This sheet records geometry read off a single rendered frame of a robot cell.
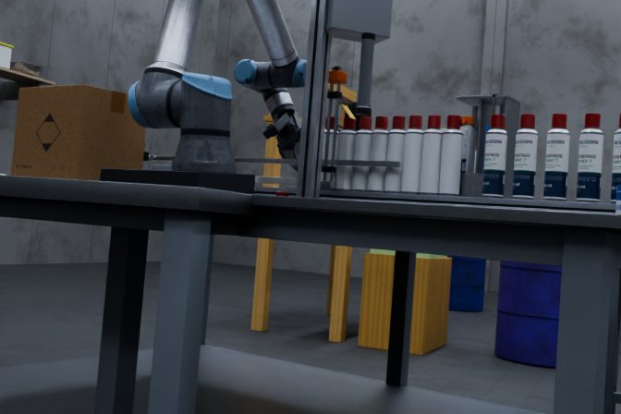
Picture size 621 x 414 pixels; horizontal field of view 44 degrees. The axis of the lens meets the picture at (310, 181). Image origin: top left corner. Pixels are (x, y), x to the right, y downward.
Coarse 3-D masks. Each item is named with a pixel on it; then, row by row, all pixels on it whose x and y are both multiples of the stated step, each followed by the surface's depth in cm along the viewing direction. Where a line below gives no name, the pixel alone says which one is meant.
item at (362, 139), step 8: (360, 120) 209; (368, 120) 208; (360, 128) 208; (368, 128) 208; (360, 136) 207; (368, 136) 207; (360, 144) 207; (368, 144) 207; (360, 152) 207; (368, 152) 207; (360, 160) 206; (368, 160) 207; (360, 168) 206; (368, 168) 207; (352, 176) 208; (360, 176) 206; (352, 184) 208; (360, 184) 206
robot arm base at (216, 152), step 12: (180, 132) 179; (192, 132) 176; (204, 132) 175; (216, 132) 176; (228, 132) 180; (180, 144) 177; (192, 144) 175; (204, 144) 175; (216, 144) 176; (228, 144) 179; (180, 156) 176; (192, 156) 174; (204, 156) 175; (216, 156) 175; (228, 156) 178; (180, 168) 175; (192, 168) 174; (204, 168) 174; (216, 168) 174; (228, 168) 177
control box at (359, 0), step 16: (336, 0) 197; (352, 0) 198; (368, 0) 200; (384, 0) 202; (336, 16) 196; (352, 16) 198; (368, 16) 200; (384, 16) 202; (336, 32) 200; (352, 32) 199; (384, 32) 201
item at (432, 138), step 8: (432, 120) 196; (440, 120) 196; (432, 128) 196; (440, 128) 197; (424, 136) 196; (432, 136) 195; (440, 136) 195; (424, 144) 196; (432, 144) 194; (440, 144) 195; (424, 152) 195; (432, 152) 194; (440, 152) 195; (424, 160) 195; (432, 160) 194; (440, 160) 195; (424, 168) 195; (432, 168) 194; (440, 168) 195; (424, 176) 195; (432, 176) 194; (424, 184) 194; (432, 184) 194; (424, 192) 194; (432, 192) 194
